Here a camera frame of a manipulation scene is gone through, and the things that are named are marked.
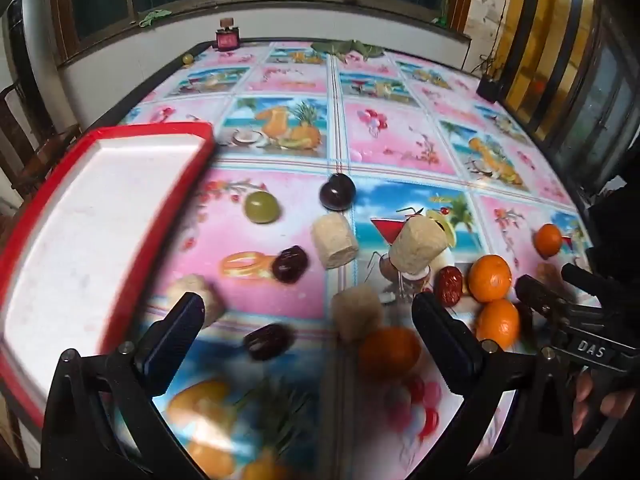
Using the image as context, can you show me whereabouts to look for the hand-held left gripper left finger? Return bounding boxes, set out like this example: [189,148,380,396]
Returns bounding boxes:
[40,291,221,480]

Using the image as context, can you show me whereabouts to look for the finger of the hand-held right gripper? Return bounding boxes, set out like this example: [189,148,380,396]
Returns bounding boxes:
[561,262,609,307]
[516,274,602,332]

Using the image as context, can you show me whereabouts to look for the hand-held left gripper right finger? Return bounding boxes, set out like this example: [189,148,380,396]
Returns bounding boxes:
[410,291,577,480]

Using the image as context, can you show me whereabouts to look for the orange mandarin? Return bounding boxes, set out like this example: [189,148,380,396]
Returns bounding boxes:
[467,255,513,303]
[357,327,423,380]
[475,299,521,351]
[533,223,565,259]

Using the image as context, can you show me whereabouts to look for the beige puffed rice cake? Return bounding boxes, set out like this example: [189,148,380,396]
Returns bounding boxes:
[311,212,360,271]
[331,285,385,343]
[389,216,448,276]
[167,273,227,328]

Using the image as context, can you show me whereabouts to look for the dark red jujube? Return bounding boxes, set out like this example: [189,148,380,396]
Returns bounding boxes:
[243,323,295,362]
[271,245,309,284]

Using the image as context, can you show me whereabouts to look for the red tray with white inside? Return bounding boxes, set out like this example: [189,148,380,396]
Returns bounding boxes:
[0,121,217,428]

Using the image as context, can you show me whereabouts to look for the green grape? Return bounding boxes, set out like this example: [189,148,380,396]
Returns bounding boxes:
[244,191,280,225]

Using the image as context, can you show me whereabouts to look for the dark purple plum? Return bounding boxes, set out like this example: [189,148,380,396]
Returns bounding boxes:
[319,173,357,212]

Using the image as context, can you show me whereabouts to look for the person's right hand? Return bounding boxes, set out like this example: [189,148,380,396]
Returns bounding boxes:
[571,370,637,436]

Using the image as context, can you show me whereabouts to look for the printed pink tablecloth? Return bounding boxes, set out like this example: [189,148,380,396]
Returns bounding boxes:
[115,40,596,480]

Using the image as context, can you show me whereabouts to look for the small black box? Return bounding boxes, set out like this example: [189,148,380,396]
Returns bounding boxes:
[476,74,503,103]

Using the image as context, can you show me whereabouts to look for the wooden chair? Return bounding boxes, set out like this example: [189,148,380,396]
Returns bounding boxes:
[0,77,83,201]

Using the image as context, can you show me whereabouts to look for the yellow glass door cabinet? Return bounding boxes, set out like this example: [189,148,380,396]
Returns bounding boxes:
[500,0,640,161]

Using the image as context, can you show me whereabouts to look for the green leaves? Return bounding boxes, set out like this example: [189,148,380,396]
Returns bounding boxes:
[310,38,386,61]

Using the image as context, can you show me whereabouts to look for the pink perfume bottle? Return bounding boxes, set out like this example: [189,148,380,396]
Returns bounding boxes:
[215,17,241,52]

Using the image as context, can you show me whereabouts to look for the green cloth on sill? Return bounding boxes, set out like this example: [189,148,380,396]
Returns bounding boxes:
[137,8,173,28]

